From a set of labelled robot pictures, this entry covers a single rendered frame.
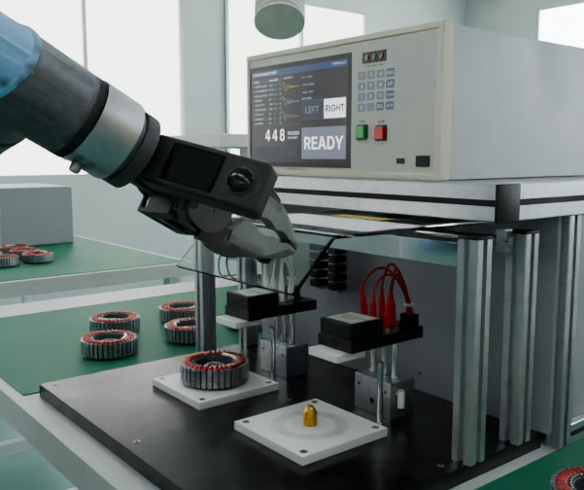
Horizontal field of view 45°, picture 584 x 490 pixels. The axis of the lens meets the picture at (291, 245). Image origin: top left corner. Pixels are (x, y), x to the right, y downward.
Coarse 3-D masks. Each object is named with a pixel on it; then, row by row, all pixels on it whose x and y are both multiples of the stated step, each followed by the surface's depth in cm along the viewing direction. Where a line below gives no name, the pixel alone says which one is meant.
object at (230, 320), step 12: (252, 288) 121; (228, 300) 118; (240, 300) 115; (252, 300) 114; (264, 300) 116; (276, 300) 117; (300, 300) 122; (312, 300) 122; (228, 312) 118; (240, 312) 115; (252, 312) 114; (264, 312) 116; (276, 312) 117; (288, 312) 119; (228, 324) 114; (240, 324) 113; (252, 324) 115; (276, 324) 124; (276, 336) 124
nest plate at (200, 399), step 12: (252, 372) 119; (156, 384) 115; (168, 384) 113; (180, 384) 113; (240, 384) 113; (252, 384) 113; (264, 384) 113; (276, 384) 113; (180, 396) 109; (192, 396) 107; (204, 396) 107; (216, 396) 107; (228, 396) 108; (240, 396) 109; (252, 396) 110; (204, 408) 105
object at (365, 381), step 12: (360, 372) 105; (372, 372) 105; (360, 384) 105; (372, 384) 103; (384, 384) 101; (396, 384) 101; (408, 384) 103; (360, 396) 105; (372, 396) 103; (384, 396) 101; (408, 396) 103; (372, 408) 103; (384, 408) 102; (396, 408) 101; (408, 408) 103
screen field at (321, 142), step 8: (304, 128) 112; (312, 128) 110; (320, 128) 109; (328, 128) 107; (336, 128) 106; (344, 128) 105; (304, 136) 112; (312, 136) 110; (320, 136) 109; (328, 136) 107; (336, 136) 106; (344, 136) 105; (304, 144) 112; (312, 144) 111; (320, 144) 109; (328, 144) 108; (336, 144) 106; (344, 144) 105; (304, 152) 112; (312, 152) 111; (320, 152) 109; (328, 152) 108; (336, 152) 106; (344, 152) 105
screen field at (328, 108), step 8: (304, 104) 111; (312, 104) 110; (320, 104) 108; (328, 104) 107; (336, 104) 106; (344, 104) 104; (304, 112) 112; (312, 112) 110; (320, 112) 109; (328, 112) 107; (336, 112) 106; (344, 112) 104
